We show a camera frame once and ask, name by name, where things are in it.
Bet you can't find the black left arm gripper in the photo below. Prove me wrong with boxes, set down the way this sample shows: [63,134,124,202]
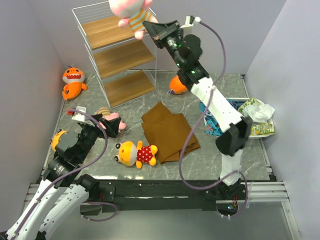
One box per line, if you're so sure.
[76,113,121,162]

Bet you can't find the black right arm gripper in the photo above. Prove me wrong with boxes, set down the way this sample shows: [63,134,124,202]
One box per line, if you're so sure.
[142,21,184,70]

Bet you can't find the pink striped plush pig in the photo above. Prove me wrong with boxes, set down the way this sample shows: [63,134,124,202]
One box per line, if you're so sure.
[94,106,127,132]
[108,0,158,40]

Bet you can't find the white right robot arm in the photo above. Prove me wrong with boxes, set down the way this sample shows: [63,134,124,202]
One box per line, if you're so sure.
[143,20,252,200]

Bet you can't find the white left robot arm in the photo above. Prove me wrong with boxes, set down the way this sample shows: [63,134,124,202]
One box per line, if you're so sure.
[0,113,122,240]

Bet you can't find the yellow frog plush polka dress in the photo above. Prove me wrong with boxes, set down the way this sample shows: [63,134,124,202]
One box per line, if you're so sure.
[114,140,158,169]

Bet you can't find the orange shark plush toy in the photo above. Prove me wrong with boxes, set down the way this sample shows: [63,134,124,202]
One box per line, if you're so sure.
[62,65,88,101]

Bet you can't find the orange goldfish plush toy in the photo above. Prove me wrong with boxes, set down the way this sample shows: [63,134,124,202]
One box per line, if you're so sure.
[167,75,188,95]

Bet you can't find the brown folded cloth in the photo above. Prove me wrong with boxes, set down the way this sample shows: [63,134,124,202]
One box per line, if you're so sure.
[141,101,191,164]

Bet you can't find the blue patterned cloth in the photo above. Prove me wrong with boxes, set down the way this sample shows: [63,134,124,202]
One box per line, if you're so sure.
[203,98,248,137]

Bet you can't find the white crumpled cloth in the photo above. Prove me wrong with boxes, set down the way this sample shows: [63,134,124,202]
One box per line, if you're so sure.
[242,104,275,123]

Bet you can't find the floral yellow green cloth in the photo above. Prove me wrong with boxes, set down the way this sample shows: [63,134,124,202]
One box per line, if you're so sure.
[237,96,277,136]

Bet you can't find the white laundry tray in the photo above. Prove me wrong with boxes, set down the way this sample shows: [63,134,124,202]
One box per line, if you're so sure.
[224,96,276,140]

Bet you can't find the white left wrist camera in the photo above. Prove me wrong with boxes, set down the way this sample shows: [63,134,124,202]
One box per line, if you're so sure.
[66,106,93,125]

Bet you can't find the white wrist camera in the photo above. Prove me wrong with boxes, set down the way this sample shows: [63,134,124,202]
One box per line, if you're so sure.
[180,15,201,29]
[66,106,93,125]

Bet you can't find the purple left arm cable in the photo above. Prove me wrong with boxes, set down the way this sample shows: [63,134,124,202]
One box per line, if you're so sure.
[9,108,109,240]

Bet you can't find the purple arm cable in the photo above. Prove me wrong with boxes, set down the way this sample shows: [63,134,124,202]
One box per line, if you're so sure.
[178,19,250,220]
[9,108,109,240]

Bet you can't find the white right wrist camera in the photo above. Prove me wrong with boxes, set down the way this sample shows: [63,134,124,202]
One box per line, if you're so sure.
[180,15,201,29]

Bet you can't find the white wire wooden shelf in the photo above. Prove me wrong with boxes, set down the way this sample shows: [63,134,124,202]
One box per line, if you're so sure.
[72,1,157,108]

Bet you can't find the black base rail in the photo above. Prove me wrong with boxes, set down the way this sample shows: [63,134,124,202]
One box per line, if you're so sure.
[75,174,247,213]

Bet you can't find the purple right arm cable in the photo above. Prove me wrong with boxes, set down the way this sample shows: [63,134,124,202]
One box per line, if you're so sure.
[178,19,250,220]

